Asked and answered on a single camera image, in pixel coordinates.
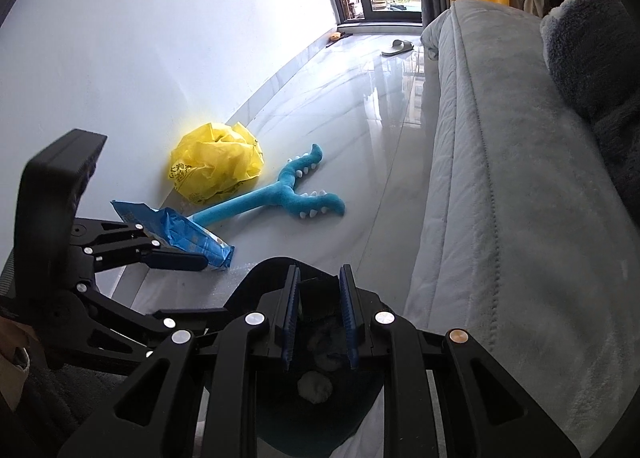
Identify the person's left hand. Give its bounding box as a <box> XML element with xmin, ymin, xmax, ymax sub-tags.
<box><xmin>0</xmin><ymin>315</ymin><xmax>33</xmax><ymax>411</ymax></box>

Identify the grey slipper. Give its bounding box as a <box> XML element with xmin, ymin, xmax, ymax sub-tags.
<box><xmin>381</xmin><ymin>39</ymin><xmax>415</xmax><ymax>57</ymax></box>

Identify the dark grey plush blanket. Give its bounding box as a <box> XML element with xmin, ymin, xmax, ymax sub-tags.
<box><xmin>540</xmin><ymin>0</ymin><xmax>640</xmax><ymax>226</ymax></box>

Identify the black trash bin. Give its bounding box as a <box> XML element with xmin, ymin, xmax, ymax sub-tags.
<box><xmin>220</xmin><ymin>258</ymin><xmax>396</xmax><ymax>458</ymax></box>

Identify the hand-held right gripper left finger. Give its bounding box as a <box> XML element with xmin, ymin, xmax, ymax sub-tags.
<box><xmin>57</xmin><ymin>263</ymin><xmax>302</xmax><ymax>458</ymax></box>

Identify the person's grey fleece clothing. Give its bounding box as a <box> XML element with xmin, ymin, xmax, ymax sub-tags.
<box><xmin>15</xmin><ymin>363</ymin><xmax>136</xmax><ymax>458</ymax></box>

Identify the yellow plastic bag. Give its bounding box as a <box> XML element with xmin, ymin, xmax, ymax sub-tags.
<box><xmin>169</xmin><ymin>121</ymin><xmax>265</xmax><ymax>204</ymax></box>

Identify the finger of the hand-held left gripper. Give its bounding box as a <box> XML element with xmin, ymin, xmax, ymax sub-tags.
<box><xmin>75</xmin><ymin>219</ymin><xmax>209</xmax><ymax>274</ymax></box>
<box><xmin>50</xmin><ymin>285</ymin><xmax>230</xmax><ymax>377</ymax></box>

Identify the grey sofa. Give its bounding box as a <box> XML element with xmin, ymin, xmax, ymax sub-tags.
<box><xmin>330</xmin><ymin>0</ymin><xmax>640</xmax><ymax>458</ymax></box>

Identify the blue plush toy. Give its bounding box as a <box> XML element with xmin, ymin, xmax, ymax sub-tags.
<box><xmin>192</xmin><ymin>142</ymin><xmax>346</xmax><ymax>229</ymax></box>

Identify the white tissue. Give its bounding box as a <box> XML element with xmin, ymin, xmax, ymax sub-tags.
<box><xmin>297</xmin><ymin>369</ymin><xmax>335</xmax><ymax>405</ymax></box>

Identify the small black block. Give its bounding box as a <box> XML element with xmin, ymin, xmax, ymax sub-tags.
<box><xmin>298</xmin><ymin>277</ymin><xmax>343</xmax><ymax>321</ymax></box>

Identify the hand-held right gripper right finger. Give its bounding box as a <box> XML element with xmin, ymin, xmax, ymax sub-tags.
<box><xmin>339</xmin><ymin>263</ymin><xmax>581</xmax><ymax>458</ymax></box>

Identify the blue snack packet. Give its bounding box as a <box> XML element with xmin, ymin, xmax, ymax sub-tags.
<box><xmin>111</xmin><ymin>199</ymin><xmax>235</xmax><ymax>271</ymax></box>

